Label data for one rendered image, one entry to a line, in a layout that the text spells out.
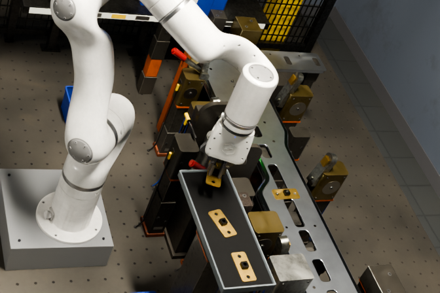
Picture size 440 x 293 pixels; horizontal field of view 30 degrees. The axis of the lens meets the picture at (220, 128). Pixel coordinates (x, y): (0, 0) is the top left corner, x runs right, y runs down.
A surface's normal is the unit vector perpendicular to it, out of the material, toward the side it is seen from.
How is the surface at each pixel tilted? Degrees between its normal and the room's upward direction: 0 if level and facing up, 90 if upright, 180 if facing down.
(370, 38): 90
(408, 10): 90
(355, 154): 0
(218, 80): 0
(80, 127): 64
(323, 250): 0
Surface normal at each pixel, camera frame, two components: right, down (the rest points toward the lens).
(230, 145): -0.09, 0.64
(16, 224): 0.33, -0.70
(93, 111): -0.03, 0.16
